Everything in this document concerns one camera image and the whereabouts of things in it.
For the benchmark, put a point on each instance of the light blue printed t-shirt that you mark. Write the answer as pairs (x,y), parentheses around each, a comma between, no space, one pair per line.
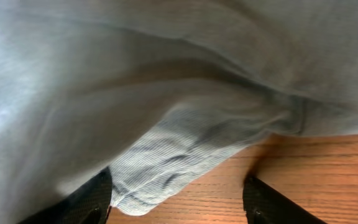
(161,92)

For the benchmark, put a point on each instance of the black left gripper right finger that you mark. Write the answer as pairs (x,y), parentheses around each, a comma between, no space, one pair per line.
(265,205)

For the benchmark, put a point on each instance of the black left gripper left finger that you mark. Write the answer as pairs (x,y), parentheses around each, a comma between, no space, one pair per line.
(89,204)

